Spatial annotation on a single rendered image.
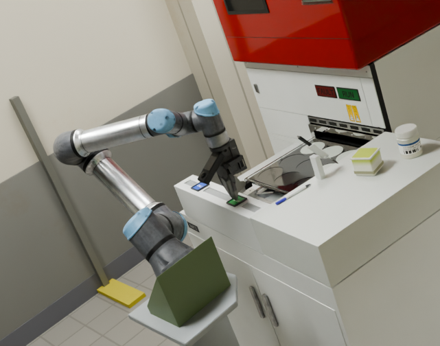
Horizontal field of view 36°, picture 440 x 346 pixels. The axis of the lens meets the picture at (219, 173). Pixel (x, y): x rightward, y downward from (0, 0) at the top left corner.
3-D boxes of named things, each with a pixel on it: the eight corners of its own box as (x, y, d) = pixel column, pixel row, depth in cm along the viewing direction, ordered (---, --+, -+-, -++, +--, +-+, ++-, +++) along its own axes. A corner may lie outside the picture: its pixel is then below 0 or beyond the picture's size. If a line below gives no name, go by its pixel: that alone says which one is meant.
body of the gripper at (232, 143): (248, 170, 227) (237, 139, 223) (228, 182, 224) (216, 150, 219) (236, 166, 234) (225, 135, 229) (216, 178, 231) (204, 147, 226)
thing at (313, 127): (316, 142, 283) (310, 122, 280) (392, 158, 246) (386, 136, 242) (314, 144, 282) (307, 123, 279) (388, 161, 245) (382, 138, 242)
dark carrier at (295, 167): (314, 139, 274) (314, 138, 274) (373, 152, 245) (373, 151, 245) (249, 179, 261) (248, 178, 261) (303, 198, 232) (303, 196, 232)
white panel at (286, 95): (272, 134, 316) (246, 55, 301) (399, 163, 247) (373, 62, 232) (268, 137, 315) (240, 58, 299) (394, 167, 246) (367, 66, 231)
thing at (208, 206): (204, 204, 273) (192, 174, 267) (284, 239, 226) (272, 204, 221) (185, 215, 269) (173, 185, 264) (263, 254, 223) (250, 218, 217)
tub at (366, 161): (364, 165, 223) (359, 147, 220) (385, 165, 218) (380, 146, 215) (354, 176, 218) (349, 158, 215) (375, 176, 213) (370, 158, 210)
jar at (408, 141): (411, 147, 223) (404, 121, 219) (427, 150, 217) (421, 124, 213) (396, 157, 220) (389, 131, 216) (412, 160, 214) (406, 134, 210)
